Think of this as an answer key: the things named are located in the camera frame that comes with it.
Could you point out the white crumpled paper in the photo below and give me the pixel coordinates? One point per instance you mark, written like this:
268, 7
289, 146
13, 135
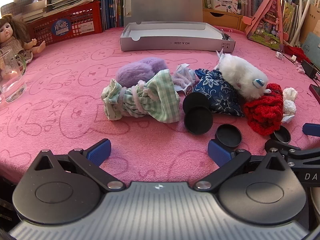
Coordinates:
290, 105

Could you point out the purple plush toy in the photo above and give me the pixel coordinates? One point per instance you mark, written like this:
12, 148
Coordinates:
140, 71

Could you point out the red plastic crate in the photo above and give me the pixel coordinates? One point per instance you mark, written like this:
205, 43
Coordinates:
82, 17

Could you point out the white printed cardboard box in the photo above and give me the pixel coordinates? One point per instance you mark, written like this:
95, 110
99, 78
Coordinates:
225, 1

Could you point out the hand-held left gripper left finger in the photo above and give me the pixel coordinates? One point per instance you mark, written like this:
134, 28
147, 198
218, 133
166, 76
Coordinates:
100, 151

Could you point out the row of blue books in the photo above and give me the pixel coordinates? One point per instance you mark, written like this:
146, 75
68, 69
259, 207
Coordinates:
110, 5

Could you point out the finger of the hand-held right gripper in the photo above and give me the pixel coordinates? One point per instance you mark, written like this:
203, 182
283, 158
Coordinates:
311, 129
282, 146

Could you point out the pink bunny print towel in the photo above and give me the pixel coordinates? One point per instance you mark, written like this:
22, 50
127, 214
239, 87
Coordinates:
62, 135

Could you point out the red knitted cloth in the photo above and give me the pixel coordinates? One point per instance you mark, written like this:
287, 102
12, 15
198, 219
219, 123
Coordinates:
262, 112

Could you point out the dark red phone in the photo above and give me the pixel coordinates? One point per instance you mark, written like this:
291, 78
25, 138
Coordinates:
315, 90

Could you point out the wooden drawer organizer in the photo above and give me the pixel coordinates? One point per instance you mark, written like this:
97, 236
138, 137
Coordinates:
225, 18

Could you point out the black round lid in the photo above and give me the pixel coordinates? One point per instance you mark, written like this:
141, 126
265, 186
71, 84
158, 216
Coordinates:
228, 135
198, 120
283, 135
193, 101

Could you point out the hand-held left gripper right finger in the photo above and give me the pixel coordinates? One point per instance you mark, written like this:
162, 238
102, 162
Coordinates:
220, 152

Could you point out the blue floral pouch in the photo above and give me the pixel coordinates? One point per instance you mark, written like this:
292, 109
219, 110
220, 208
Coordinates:
220, 95

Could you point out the small white folded paper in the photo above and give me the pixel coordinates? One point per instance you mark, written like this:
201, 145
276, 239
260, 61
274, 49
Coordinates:
280, 55
300, 69

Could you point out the grey grid board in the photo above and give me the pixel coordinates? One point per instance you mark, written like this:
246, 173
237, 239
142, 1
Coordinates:
10, 8

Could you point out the white plastic tubes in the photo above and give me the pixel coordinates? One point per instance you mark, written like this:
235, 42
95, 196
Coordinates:
303, 7

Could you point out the green checked cloth bundle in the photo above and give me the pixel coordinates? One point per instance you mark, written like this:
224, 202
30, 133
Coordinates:
160, 97

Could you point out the white plush toy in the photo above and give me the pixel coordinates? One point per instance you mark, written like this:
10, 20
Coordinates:
240, 72

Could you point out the teal notebook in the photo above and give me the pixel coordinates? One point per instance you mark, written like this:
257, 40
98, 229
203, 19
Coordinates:
312, 45

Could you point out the red yarn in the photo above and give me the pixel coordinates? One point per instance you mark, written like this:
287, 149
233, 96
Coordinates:
297, 52

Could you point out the brown haired doll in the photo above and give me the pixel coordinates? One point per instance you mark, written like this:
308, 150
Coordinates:
10, 31

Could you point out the white origami paper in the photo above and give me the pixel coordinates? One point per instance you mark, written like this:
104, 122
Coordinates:
220, 56

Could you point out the grey file box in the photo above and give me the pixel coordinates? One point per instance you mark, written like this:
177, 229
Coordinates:
175, 43

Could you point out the pink house-shaped case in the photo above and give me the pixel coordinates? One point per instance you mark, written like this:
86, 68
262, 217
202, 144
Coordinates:
265, 22

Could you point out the clear glass mug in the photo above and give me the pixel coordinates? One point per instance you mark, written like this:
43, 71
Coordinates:
11, 87

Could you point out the black device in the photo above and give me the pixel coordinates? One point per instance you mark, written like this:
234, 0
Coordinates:
310, 68

